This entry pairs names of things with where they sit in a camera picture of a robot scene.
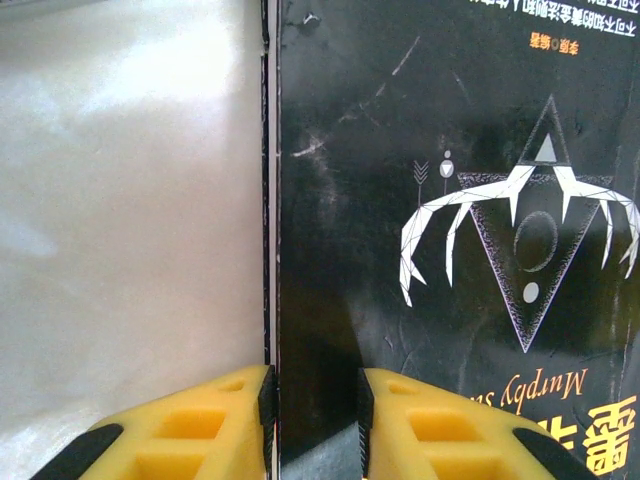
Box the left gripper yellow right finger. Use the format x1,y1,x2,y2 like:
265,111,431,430
355,367,601,480

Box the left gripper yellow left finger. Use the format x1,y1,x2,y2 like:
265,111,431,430
29,364,279,480

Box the black antler cover book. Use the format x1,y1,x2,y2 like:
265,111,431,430
259,0,640,480

